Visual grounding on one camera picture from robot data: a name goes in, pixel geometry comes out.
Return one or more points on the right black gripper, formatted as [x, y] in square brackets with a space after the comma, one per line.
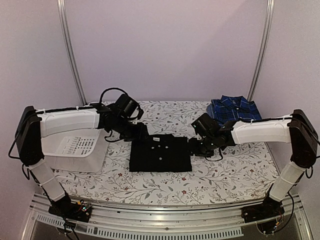
[193, 149]

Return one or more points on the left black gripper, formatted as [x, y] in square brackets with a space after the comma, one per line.
[140, 134]

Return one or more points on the blue checked shirt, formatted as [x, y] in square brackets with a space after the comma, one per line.
[211, 111]

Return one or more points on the black long sleeve shirt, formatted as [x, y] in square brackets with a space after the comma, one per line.
[160, 153]

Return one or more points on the blue plaid shirt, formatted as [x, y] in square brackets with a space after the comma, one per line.
[234, 108]

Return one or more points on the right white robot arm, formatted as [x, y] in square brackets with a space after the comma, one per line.
[294, 129]

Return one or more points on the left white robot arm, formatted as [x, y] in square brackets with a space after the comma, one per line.
[35, 124]

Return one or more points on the floral patterned table cloth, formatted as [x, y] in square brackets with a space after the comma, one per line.
[237, 174]

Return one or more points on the white plastic basket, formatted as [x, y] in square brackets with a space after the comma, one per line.
[76, 151]

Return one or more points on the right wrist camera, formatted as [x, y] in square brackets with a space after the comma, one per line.
[205, 126]

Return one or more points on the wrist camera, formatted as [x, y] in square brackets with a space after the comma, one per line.
[205, 126]
[127, 107]

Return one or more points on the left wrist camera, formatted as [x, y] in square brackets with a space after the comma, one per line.
[127, 107]

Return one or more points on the aluminium front rail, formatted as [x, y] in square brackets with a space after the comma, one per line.
[120, 221]

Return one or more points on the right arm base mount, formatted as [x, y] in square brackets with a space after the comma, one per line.
[269, 208]

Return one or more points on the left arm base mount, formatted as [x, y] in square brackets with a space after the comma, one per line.
[78, 211]

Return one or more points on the left aluminium frame post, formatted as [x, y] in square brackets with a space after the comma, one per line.
[61, 6]

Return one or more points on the aluminium frame post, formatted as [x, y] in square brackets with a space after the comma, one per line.
[270, 5]
[61, 6]

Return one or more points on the right aluminium frame post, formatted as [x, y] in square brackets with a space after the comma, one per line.
[270, 5]

